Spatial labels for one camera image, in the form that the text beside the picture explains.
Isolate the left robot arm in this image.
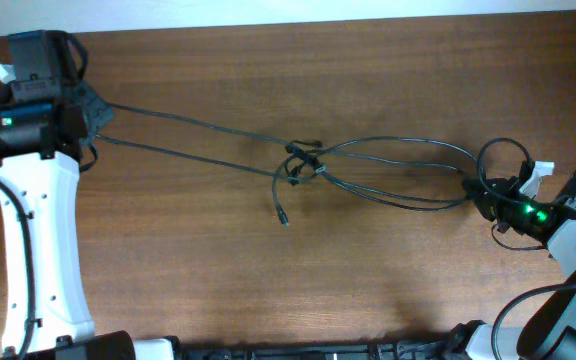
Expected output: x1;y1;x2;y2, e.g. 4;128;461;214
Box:
0;30;136;359

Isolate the camera cable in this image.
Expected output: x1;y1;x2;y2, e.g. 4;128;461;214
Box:
476;137;576;360
0;32;100;360

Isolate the thick black usb cable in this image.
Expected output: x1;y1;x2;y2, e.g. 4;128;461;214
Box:
102;102;472;227

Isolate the thin black usb cable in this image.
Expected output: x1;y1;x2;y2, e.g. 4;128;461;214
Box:
95;133;479;212

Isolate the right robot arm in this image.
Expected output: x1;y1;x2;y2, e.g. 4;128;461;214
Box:
462;161;576;359

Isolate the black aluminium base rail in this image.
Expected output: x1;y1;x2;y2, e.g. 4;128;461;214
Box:
132;333;474;360

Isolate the right camera cable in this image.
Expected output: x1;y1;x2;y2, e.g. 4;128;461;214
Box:
476;137;576;360

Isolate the left camera cable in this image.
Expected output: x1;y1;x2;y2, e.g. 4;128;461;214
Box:
0;32;100;360

